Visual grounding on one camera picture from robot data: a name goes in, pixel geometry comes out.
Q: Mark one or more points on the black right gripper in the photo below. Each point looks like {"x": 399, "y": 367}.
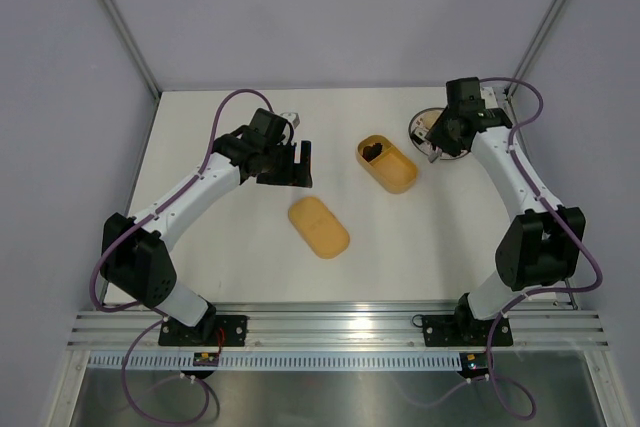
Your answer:
{"x": 435, "y": 134}

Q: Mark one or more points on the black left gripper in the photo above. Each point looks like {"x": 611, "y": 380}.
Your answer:
{"x": 295, "y": 174}

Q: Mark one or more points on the yellow lunch box base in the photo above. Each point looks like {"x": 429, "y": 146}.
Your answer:
{"x": 392, "y": 169}

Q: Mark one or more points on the brown roasted shrimp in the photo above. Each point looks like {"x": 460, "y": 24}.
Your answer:
{"x": 374, "y": 149}

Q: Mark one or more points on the stainless steel food tongs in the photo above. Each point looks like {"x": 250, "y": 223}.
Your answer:
{"x": 434, "y": 155}

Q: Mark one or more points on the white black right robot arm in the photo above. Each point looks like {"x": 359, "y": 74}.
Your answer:
{"x": 541, "y": 246}

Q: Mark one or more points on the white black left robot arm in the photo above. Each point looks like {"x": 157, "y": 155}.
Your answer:
{"x": 136, "y": 250}

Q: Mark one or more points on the yellow lunch box lid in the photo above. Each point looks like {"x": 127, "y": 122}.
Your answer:
{"x": 319, "y": 227}

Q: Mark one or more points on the round beige bun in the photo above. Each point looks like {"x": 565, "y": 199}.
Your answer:
{"x": 429, "y": 119}

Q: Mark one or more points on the white patterned round plate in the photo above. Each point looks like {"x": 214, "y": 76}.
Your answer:
{"x": 425, "y": 147}

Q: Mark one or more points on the sushi roll with seaweed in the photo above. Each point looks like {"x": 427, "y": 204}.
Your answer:
{"x": 418, "y": 136}

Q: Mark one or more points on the reflective metal front panel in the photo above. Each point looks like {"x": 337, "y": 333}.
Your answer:
{"x": 559, "y": 383}

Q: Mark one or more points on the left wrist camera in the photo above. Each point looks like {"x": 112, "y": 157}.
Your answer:
{"x": 291, "y": 117}

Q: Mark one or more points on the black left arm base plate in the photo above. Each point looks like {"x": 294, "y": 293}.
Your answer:
{"x": 225, "y": 330}

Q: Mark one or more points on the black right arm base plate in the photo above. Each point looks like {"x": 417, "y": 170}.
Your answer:
{"x": 447, "y": 331}

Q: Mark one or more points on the right aluminium corner post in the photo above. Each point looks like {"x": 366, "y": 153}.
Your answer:
{"x": 540, "y": 37}

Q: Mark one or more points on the aluminium corner post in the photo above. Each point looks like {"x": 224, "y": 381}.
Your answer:
{"x": 131, "y": 47}
{"x": 540, "y": 37}

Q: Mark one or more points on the left aluminium corner post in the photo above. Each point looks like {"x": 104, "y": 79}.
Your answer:
{"x": 131, "y": 47}

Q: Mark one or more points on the aluminium rail frame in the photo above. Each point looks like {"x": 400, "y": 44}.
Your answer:
{"x": 537, "y": 325}

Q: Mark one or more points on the slotted white cable duct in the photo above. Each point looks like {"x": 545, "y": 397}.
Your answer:
{"x": 279, "y": 361}

